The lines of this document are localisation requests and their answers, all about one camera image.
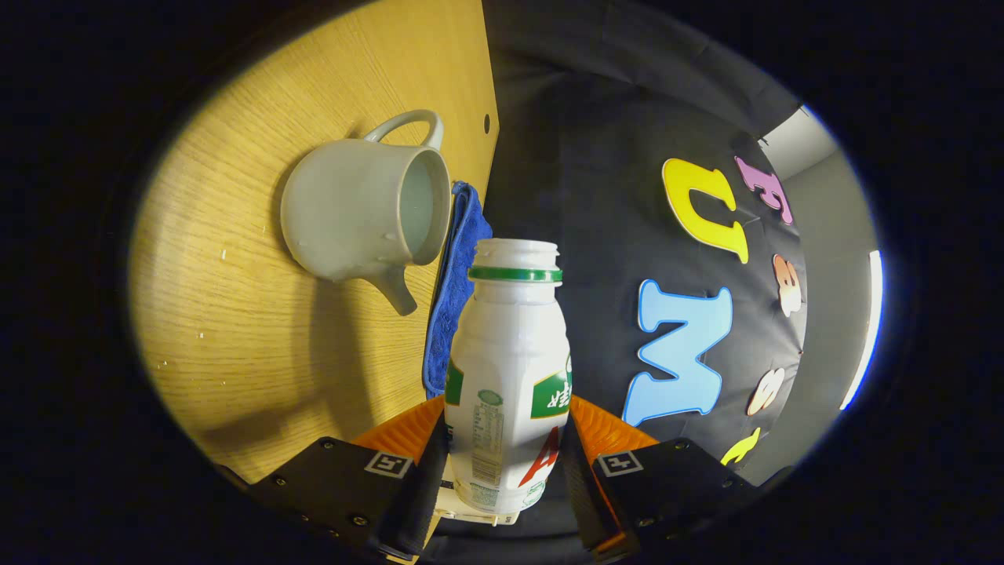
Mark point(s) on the white plastic water bottle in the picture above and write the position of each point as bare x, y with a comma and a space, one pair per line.
506, 353

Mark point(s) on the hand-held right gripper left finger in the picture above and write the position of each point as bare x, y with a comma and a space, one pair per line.
420, 502

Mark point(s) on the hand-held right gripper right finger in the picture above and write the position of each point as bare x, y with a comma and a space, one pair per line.
580, 502

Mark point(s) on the blue folded towel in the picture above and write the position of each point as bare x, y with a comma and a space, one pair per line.
459, 275

